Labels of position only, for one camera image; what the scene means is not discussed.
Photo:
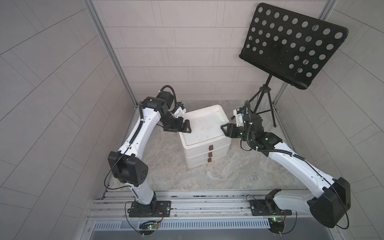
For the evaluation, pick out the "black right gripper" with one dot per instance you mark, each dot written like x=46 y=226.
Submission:
x=228 y=130

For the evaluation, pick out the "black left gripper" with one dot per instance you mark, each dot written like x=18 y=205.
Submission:
x=177 y=127

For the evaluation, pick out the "white drawer cabinet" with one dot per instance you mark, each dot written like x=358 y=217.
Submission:
x=207 y=141

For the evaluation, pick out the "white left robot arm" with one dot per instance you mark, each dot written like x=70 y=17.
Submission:
x=126 y=163

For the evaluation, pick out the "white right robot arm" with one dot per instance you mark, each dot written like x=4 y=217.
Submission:
x=328 y=199

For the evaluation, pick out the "black music stand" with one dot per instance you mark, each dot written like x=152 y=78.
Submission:
x=290 y=46

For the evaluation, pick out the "left circuit board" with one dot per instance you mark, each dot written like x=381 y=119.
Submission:
x=149 y=226

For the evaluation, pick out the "circuit board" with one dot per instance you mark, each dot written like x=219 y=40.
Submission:
x=149 y=226
x=277 y=225

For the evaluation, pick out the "right circuit board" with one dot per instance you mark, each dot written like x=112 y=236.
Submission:
x=277 y=225

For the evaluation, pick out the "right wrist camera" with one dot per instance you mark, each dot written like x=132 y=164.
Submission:
x=238 y=116

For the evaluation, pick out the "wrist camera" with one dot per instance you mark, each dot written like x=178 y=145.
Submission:
x=179 y=111
x=238 y=116

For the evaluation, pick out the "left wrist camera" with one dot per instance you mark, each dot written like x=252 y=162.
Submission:
x=179 y=111

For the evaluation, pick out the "aluminium rail base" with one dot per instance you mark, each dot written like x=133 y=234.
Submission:
x=191 y=210

